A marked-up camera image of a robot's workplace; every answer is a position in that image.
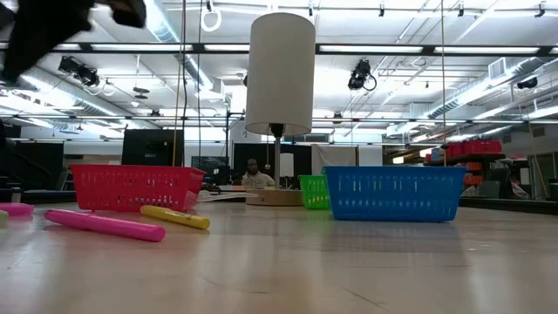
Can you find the red plastic basket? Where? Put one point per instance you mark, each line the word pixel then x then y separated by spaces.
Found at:
pixel 131 187

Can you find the pink highlighter marker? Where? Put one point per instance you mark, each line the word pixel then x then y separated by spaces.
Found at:
pixel 104 224
pixel 15 209

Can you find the person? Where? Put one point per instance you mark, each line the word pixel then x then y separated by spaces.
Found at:
pixel 257 179

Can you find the black storage shelf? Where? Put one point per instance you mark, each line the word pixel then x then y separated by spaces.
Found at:
pixel 462 157

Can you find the large red storage bin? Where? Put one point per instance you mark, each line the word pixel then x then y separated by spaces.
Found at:
pixel 481 147

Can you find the blue plastic basket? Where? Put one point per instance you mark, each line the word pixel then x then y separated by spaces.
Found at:
pixel 392 194

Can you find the dark monitor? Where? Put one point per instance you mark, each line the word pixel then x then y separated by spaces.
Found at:
pixel 39 157

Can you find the yellow highlighter marker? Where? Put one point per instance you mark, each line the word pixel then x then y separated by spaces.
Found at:
pixel 174 216

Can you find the dark partition panel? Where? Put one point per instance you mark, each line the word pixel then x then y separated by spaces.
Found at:
pixel 305 159

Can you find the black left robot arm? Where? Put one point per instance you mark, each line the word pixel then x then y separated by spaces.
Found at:
pixel 3 152

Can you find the white lamp with wooden base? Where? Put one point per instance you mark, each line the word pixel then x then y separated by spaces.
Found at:
pixel 279 74

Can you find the green plastic basket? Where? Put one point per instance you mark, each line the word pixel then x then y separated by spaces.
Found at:
pixel 313 192

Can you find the black ceiling camera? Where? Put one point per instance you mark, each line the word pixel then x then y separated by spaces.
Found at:
pixel 528 83
pixel 85 76
pixel 359 75

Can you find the green highlighter marker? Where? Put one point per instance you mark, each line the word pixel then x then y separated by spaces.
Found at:
pixel 2 217

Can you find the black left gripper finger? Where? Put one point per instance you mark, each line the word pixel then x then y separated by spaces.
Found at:
pixel 128 12

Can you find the small dark screen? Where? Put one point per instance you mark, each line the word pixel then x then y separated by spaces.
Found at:
pixel 209 165

